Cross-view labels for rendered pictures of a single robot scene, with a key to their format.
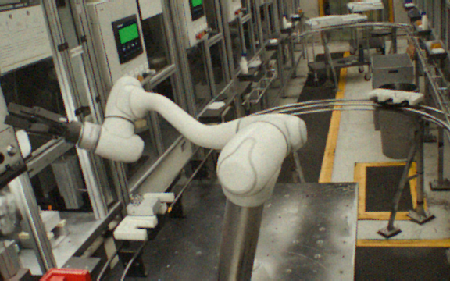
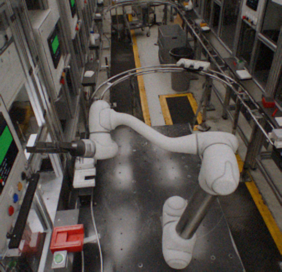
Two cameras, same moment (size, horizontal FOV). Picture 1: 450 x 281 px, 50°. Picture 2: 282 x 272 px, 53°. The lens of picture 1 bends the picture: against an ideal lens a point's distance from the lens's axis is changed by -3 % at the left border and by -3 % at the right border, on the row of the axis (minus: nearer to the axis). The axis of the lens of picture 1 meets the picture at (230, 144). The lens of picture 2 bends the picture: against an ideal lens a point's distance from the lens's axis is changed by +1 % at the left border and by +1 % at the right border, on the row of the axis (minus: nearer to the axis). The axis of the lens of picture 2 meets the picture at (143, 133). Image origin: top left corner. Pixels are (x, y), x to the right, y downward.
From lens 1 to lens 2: 81 cm
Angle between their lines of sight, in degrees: 24
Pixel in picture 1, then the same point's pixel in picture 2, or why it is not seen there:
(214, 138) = (179, 148)
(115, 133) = (104, 144)
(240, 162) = (229, 180)
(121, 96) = (102, 117)
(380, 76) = (167, 41)
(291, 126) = (233, 142)
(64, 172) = not seen: hidden behind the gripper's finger
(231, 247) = (200, 212)
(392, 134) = (179, 78)
